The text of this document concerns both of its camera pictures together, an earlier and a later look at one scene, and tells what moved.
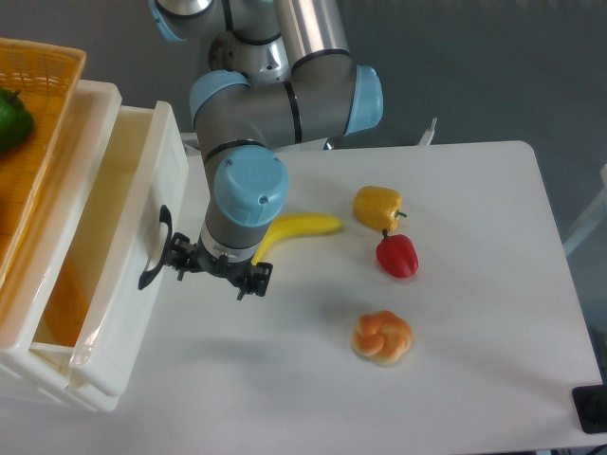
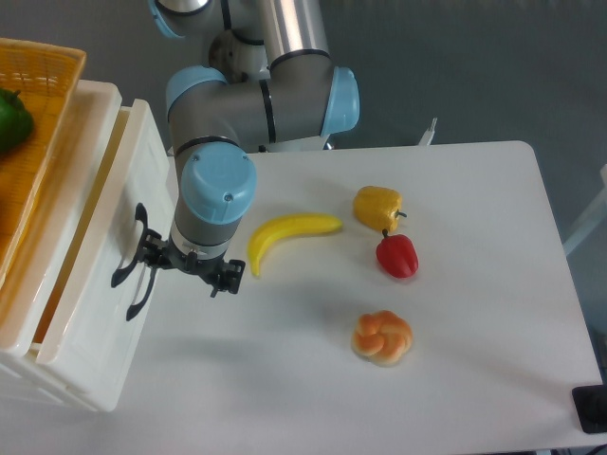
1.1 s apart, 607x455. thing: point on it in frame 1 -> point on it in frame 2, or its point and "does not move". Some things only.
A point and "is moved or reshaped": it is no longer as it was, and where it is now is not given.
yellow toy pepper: (377, 208) does not move
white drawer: (138, 238) is moved or reshaped
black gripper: (184, 253) -> (209, 270)
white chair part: (597, 214) does not move
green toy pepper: (16, 120) does not move
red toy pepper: (397, 255) does not move
